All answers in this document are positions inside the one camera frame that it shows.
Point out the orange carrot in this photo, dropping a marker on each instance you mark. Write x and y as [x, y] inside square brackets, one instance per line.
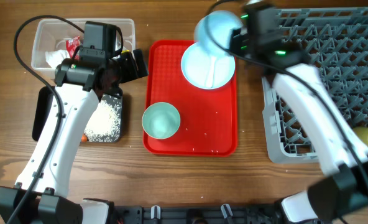
[84, 138]

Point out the red foil wrapper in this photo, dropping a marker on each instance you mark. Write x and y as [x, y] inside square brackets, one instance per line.
[72, 44]

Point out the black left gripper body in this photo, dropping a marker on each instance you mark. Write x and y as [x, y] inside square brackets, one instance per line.
[133, 64]

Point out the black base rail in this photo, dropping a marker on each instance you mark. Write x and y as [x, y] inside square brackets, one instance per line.
[261, 213]

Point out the crumpled white tissue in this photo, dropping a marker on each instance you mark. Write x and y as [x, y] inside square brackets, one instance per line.
[55, 58]

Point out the green bowl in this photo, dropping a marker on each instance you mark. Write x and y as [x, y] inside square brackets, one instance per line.
[161, 120]

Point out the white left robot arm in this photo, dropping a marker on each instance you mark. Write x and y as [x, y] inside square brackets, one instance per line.
[97, 68]

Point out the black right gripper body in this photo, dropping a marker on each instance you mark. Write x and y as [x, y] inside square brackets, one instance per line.
[239, 47]

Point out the large light blue plate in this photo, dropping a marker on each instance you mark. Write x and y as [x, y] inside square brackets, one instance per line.
[195, 65]

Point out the red plastic tray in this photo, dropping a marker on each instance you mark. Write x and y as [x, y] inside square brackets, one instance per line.
[208, 124]

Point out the small light blue bowl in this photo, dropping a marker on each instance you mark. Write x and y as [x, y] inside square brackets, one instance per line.
[220, 25]

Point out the white rice pile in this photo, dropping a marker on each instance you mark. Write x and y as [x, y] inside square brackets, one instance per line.
[105, 123]

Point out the white plastic spoon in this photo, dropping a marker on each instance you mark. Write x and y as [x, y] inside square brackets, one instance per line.
[210, 77]

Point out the grey dishwasher rack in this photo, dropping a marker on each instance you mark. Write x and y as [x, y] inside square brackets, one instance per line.
[336, 40]

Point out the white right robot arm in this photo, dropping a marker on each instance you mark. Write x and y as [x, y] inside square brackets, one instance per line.
[343, 157]

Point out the clear plastic waste bin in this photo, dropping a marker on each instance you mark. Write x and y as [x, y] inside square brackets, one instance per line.
[51, 33]

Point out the black rectangular tray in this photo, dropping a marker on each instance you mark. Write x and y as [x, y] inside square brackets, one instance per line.
[44, 105]

